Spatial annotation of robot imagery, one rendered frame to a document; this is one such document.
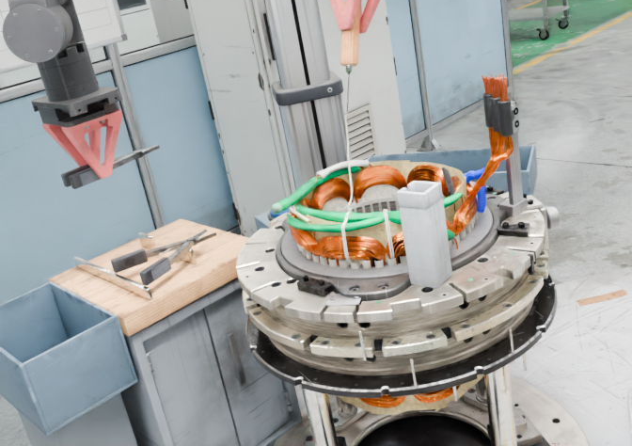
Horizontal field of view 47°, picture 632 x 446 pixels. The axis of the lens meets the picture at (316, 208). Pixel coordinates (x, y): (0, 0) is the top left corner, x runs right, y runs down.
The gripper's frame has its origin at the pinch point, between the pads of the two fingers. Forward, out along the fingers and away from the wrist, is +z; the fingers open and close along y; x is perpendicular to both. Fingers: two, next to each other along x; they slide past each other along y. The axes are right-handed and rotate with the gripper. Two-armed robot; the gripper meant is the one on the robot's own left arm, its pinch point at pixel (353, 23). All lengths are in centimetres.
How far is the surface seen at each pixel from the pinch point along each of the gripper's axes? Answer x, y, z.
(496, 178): 7.8, 33.6, 13.3
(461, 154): 18.2, 38.8, 9.9
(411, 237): -8.4, 0.6, 19.5
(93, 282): 30.7, -11.5, 28.4
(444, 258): -9.8, 3.5, 21.2
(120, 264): 26.7, -10.0, 25.8
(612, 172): 139, 305, 2
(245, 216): 228, 142, 33
